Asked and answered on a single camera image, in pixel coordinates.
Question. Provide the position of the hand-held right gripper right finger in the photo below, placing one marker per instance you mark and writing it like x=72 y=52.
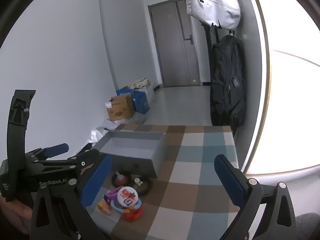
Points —
x=230 y=180

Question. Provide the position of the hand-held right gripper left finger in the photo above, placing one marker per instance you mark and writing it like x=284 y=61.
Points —
x=96 y=180

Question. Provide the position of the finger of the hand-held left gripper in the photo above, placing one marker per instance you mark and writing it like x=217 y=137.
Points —
x=58 y=148
x=87 y=156

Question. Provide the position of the round white badge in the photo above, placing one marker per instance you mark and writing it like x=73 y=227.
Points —
x=127 y=195

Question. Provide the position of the grey drawer box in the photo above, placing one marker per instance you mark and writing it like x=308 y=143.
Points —
x=135 y=145

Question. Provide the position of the red disc toy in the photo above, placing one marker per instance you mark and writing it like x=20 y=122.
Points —
x=135 y=215

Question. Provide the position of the person's left hand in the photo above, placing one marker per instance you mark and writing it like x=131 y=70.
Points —
x=17 y=212

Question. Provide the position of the white plastic bag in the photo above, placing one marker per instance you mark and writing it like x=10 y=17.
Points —
x=110 y=125
x=96 y=135

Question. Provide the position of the brown cardboard box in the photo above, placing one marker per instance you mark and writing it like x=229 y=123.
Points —
x=121 y=110

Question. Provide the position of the blue cardboard box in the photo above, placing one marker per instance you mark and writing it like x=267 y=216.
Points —
x=141 y=102

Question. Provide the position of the cream cloth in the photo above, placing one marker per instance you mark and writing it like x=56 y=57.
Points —
x=140 y=82

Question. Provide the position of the dark grey cloth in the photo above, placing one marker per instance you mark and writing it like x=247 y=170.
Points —
x=308 y=226

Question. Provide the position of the gold framed mirror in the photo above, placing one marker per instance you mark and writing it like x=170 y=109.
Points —
x=287 y=105

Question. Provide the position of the black backpack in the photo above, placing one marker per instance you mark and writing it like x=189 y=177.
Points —
x=227 y=80

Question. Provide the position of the grey door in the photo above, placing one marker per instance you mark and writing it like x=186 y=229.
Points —
x=170 y=42

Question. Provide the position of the white backpack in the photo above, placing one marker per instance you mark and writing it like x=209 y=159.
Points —
x=212 y=2

